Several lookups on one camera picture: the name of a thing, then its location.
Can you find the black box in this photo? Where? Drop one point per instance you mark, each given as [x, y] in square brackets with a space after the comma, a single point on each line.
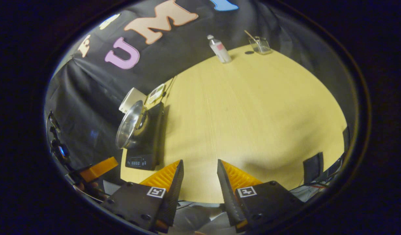
[313, 168]

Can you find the small white flat device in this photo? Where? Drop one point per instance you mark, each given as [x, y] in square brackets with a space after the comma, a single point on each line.
[155, 93]

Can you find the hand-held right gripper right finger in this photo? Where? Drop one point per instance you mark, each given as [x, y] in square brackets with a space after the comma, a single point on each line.
[228, 195]

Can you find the black induction cooktop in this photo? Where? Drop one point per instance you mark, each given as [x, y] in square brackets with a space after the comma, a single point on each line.
[148, 143]

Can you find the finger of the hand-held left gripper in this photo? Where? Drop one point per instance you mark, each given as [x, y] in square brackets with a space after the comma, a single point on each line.
[101, 168]

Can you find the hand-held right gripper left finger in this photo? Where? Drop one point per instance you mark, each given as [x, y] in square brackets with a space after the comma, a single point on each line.
[172, 199]

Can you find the wooden stick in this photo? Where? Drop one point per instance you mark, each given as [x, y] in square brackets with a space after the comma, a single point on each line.
[249, 34]

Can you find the white boxy appliance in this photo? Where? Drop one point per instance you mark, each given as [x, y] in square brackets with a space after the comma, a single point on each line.
[132, 98]

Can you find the clear bottle with pink label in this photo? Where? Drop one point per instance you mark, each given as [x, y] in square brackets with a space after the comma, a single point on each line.
[220, 49]

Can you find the small black round disc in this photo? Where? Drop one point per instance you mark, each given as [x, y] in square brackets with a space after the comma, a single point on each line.
[249, 52]

